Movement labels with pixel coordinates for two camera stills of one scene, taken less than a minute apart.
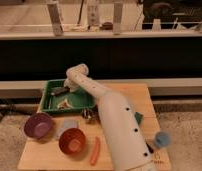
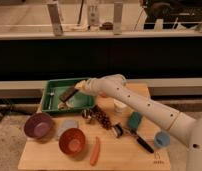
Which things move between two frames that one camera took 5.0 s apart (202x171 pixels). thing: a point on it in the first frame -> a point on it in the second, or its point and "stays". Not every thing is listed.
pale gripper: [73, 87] -> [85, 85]
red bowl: [72, 141] stays
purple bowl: [38, 125] stays
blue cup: [162, 139] stays
